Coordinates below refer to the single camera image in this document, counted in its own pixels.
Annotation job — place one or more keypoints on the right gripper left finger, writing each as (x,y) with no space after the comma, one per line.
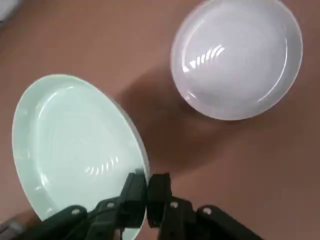
(105,220)

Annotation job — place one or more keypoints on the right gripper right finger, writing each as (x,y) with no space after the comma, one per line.
(180,220)

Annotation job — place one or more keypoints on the light green plate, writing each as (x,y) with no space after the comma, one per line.
(75,145)

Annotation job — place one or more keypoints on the white plate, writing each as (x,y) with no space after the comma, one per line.
(237,62)

